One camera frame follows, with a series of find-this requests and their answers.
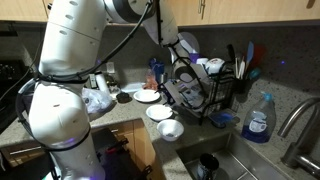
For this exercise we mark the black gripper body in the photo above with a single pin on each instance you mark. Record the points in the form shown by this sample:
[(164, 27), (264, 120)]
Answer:
[(163, 89)]

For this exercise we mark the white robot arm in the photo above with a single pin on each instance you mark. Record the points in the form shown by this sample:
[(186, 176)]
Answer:
[(66, 50)]

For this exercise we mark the small white ceramic bowl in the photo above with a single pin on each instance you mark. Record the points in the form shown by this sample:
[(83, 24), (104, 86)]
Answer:
[(170, 128)]

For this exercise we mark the purple bowl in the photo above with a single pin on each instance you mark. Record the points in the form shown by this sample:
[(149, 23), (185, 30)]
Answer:
[(195, 57)]

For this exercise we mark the large white plate in rack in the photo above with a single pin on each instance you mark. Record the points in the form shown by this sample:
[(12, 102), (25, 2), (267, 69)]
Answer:
[(190, 41)]

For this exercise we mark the plastic bag with orange contents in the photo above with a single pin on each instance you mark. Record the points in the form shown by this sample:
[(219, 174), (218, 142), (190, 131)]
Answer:
[(151, 82)]

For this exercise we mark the small black round object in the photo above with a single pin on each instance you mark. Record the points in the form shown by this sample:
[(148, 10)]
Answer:
[(123, 97)]

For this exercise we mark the plain white mug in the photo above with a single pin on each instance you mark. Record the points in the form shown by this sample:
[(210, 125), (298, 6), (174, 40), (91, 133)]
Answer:
[(202, 61)]

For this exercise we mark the wooden lower cabinets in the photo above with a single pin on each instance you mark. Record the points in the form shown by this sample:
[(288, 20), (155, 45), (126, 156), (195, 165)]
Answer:
[(140, 140)]

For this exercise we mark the wooden cabinets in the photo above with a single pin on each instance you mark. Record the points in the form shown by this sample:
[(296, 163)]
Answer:
[(250, 10), (140, 140)]

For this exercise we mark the clear plastic container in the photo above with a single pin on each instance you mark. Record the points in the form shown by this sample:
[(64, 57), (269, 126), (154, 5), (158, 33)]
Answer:
[(223, 118)]

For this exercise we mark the white mug with print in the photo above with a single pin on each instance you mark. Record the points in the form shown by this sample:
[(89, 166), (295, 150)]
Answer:
[(216, 65)]

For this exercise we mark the white cylinder roll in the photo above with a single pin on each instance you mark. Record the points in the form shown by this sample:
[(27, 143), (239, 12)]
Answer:
[(101, 83)]

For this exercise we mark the clear plastic bag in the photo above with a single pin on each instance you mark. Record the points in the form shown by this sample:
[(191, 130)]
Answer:
[(96, 100)]

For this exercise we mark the black utensil holder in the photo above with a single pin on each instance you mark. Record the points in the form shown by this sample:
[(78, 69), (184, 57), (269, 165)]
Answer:
[(241, 86)]

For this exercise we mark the black spatula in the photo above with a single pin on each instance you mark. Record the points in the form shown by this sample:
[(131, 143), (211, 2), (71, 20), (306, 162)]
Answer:
[(231, 51)]

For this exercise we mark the white utensil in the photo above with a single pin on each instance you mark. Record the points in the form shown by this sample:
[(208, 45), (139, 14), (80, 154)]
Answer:
[(242, 68)]

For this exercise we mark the black robot stand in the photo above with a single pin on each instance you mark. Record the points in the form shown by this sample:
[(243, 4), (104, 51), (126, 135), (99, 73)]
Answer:
[(113, 163)]

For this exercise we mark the teal utensil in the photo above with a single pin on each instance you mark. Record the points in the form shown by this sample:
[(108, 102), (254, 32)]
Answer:
[(256, 73)]

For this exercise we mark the blue dish soap bottle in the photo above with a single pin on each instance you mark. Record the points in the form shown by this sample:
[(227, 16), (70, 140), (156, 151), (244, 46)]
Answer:
[(258, 125)]

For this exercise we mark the stainless steel sink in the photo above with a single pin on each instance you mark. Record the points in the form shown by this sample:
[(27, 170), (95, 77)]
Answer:
[(240, 160)]

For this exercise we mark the blue spatula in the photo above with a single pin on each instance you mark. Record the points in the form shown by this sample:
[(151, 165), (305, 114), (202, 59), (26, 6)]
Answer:
[(250, 51)]

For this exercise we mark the red spatula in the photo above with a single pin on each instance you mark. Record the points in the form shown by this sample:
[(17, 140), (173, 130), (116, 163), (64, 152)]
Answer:
[(259, 55)]

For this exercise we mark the wooden upper cabinets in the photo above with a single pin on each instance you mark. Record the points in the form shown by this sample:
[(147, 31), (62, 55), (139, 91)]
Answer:
[(250, 10)]

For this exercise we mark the steel kitchen faucet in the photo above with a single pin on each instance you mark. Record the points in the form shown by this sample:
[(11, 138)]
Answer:
[(296, 156)]

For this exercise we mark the white wall outlet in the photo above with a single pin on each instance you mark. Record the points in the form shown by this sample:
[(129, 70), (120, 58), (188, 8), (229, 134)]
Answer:
[(110, 67)]

